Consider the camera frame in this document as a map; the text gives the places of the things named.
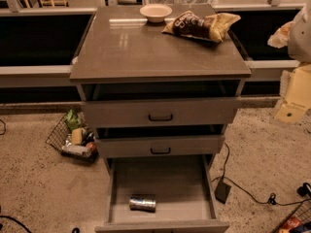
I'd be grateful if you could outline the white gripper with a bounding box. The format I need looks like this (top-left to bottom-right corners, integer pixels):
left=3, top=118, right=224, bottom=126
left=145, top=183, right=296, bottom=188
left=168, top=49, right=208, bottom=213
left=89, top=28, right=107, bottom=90
left=267, top=21, right=311, bottom=123

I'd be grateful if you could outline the silver blue redbull can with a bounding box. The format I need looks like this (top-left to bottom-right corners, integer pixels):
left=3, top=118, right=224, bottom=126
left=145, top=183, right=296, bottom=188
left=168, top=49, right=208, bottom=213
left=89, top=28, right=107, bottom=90
left=129, top=194, right=156, bottom=213

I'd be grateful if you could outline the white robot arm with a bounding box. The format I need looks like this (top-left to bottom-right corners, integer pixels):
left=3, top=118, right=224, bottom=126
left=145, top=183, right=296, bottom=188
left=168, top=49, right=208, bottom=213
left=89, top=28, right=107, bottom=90
left=267, top=2, right=311, bottom=123

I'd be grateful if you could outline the grey top drawer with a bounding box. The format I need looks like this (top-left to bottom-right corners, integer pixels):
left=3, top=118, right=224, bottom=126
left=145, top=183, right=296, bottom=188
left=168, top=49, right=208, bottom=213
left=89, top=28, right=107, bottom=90
left=82, top=81, right=240, bottom=128

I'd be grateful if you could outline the grey drawer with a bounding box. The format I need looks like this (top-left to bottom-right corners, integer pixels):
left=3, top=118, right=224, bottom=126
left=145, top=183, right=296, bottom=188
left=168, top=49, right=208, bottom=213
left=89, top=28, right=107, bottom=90
left=82, top=81, right=240, bottom=128
left=96, top=124, right=225, bottom=158
left=95, top=155, right=229, bottom=233

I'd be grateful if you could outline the grey drawer cabinet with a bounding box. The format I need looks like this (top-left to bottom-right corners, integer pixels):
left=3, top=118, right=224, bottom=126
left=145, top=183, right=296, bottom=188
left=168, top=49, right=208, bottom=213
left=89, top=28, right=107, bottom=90
left=69, top=3, right=253, bottom=233

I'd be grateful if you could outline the grey middle drawer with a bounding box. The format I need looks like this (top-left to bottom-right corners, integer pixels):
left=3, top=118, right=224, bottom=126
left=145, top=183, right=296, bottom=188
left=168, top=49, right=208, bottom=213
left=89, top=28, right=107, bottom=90
left=96, top=124, right=225, bottom=158

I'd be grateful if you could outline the grey bottom drawer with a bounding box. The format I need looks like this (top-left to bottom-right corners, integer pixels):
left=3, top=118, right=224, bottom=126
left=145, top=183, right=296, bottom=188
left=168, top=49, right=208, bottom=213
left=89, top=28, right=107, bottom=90
left=95, top=155, right=229, bottom=233

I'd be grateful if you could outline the silver can in basket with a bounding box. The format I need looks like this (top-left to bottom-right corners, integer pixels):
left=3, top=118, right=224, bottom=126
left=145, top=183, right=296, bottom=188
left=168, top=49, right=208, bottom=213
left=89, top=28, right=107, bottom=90
left=62, top=145, right=91, bottom=157

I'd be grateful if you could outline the brown yellow chip bag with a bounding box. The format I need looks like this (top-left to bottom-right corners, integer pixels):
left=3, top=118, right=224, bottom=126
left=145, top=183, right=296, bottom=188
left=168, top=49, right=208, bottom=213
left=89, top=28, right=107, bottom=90
left=162, top=11, right=241, bottom=43

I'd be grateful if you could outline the white ceramic bowl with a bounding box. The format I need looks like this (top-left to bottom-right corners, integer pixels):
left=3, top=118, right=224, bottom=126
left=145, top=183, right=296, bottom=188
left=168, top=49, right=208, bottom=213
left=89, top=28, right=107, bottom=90
left=140, top=4, right=172, bottom=23

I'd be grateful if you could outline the black power adapter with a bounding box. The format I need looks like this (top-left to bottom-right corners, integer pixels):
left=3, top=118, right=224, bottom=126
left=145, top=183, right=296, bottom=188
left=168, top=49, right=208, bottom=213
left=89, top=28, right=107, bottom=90
left=215, top=179, right=231, bottom=204

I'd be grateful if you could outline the black floor cable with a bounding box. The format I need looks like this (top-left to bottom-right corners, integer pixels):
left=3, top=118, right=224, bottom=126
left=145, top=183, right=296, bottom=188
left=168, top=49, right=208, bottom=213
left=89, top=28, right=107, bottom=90
left=211, top=142, right=311, bottom=208

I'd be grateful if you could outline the black wire basket right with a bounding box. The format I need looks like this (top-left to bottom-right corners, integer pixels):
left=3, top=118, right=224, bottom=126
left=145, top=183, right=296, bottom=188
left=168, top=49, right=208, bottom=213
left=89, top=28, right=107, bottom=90
left=271, top=200, right=311, bottom=233

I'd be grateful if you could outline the black wire basket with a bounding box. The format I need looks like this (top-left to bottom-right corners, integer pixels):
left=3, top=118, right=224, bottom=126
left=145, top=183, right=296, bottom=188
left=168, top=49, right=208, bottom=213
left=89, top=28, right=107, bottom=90
left=46, top=116, right=98, bottom=163
left=271, top=200, right=311, bottom=233

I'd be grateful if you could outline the black wire basket left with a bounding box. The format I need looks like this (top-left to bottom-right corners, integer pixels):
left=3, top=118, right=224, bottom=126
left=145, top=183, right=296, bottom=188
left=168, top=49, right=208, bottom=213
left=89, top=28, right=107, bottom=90
left=46, top=116, right=98, bottom=163

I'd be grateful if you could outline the black cable left floor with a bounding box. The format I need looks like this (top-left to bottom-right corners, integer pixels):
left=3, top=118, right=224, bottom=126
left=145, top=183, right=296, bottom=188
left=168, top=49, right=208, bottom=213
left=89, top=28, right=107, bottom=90
left=0, top=205, right=33, bottom=233

